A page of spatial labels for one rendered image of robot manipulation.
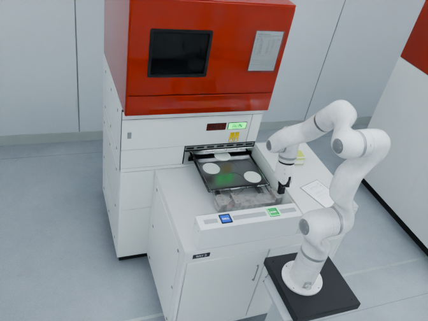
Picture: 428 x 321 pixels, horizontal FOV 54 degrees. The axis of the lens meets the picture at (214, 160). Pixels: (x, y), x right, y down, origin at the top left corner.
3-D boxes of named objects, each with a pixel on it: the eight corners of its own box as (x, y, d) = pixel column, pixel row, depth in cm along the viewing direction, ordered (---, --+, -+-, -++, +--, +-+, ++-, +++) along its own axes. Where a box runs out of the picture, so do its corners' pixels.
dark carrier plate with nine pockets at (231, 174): (192, 151, 252) (192, 151, 252) (243, 148, 264) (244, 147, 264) (210, 190, 227) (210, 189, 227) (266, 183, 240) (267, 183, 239)
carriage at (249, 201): (213, 202, 226) (214, 199, 224) (272, 195, 239) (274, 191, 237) (218, 213, 220) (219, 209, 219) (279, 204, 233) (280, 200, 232)
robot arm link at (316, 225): (333, 259, 181) (353, 220, 167) (297, 267, 174) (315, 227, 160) (317, 238, 190) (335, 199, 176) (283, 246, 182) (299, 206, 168)
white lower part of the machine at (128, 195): (102, 196, 337) (102, 107, 288) (199, 186, 367) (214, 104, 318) (116, 266, 286) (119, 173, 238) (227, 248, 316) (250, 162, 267)
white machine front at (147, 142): (119, 170, 240) (121, 109, 216) (248, 158, 269) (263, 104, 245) (120, 173, 237) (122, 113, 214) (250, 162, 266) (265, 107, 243)
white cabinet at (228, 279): (145, 260, 294) (154, 170, 245) (267, 240, 328) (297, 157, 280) (168, 346, 248) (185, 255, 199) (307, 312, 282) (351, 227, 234)
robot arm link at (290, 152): (283, 160, 189) (300, 157, 192) (288, 132, 183) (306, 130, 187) (273, 151, 195) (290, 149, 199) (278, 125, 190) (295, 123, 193)
